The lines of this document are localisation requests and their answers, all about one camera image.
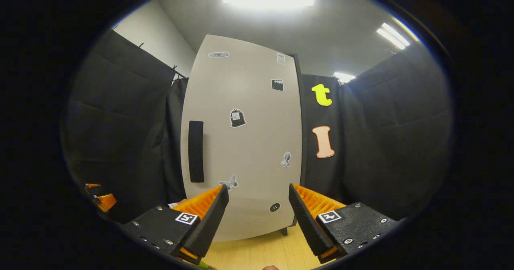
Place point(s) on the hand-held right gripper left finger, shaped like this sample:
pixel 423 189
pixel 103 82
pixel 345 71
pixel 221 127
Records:
pixel 209 221

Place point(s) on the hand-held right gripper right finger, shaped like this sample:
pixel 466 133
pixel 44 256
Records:
pixel 307 221

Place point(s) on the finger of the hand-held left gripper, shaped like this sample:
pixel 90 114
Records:
pixel 94 190
pixel 106 202

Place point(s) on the dark grey cabinet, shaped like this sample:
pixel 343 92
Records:
pixel 284 231

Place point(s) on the grey cabinet door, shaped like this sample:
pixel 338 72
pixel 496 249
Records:
pixel 249 149

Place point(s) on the black backdrop cloth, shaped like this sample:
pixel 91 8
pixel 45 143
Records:
pixel 120 141

